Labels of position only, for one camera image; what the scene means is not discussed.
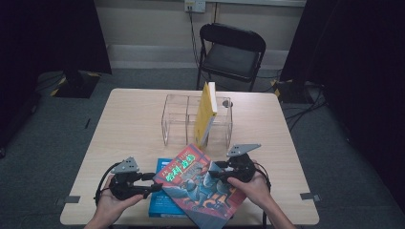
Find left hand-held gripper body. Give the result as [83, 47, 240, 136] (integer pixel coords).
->
[109, 156, 144, 201]

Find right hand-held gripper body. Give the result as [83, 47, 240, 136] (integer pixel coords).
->
[226, 143, 262, 184]

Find blue book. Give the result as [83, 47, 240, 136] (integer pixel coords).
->
[148, 157, 189, 219]

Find red illustrated book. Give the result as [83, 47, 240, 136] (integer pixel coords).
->
[153, 142, 247, 229]

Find yellow book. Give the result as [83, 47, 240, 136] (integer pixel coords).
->
[193, 81, 219, 149]

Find clear acrylic book rack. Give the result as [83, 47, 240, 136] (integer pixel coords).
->
[160, 94, 234, 149]

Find person's left hand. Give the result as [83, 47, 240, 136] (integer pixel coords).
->
[95, 175, 145, 224]

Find person's right hand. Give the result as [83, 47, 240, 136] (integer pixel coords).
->
[227, 160, 272, 208]

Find grey tape piece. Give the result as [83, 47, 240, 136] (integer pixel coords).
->
[300, 192, 322, 203]
[55, 195, 81, 206]

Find black stand base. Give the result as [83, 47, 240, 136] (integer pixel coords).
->
[271, 79, 316, 104]
[50, 70, 102, 99]

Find black folding chair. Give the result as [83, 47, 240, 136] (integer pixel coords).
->
[196, 22, 266, 93]

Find black curtain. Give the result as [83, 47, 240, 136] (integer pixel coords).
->
[0, 0, 113, 151]
[280, 0, 405, 211]

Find left hand-held gripper cable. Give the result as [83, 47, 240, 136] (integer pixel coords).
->
[94, 161, 122, 205]

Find hand-held gripper cable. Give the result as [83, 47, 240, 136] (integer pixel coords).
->
[254, 161, 272, 229]
[94, 161, 122, 205]

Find right hand-held gripper cable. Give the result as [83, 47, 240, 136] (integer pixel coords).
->
[254, 161, 272, 229]

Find black floor cable bundle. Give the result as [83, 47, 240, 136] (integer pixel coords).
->
[285, 85, 328, 133]

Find black socket cable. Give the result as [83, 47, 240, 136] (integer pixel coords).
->
[188, 10, 204, 82]

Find white wall socket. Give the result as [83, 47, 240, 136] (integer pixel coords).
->
[184, 0, 207, 13]

